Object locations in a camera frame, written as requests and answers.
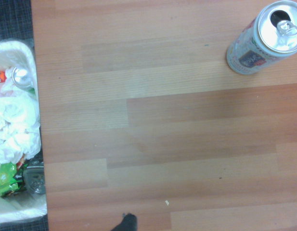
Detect crumpled white tissue paper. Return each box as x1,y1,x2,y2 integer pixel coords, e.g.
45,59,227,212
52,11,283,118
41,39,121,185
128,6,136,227
0,79,41,164

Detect silver can with green label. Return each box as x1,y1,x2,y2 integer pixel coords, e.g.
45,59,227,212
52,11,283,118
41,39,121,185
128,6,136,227
11,66,36,93

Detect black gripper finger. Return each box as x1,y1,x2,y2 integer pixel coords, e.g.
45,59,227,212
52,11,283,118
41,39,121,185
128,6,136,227
110,212,138,231

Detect green snack wrapper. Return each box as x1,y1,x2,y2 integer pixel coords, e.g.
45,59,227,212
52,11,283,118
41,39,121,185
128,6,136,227
0,160,27,198

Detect clear plastic bottle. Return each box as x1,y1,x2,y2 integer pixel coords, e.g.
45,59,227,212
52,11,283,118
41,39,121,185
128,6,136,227
22,154,46,195

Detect white printed aluminium drink can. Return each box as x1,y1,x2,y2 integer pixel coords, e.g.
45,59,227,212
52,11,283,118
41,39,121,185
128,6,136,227
226,0,297,76

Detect white trash bin with liner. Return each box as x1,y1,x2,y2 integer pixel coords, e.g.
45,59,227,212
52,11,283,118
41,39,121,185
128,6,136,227
0,40,48,227

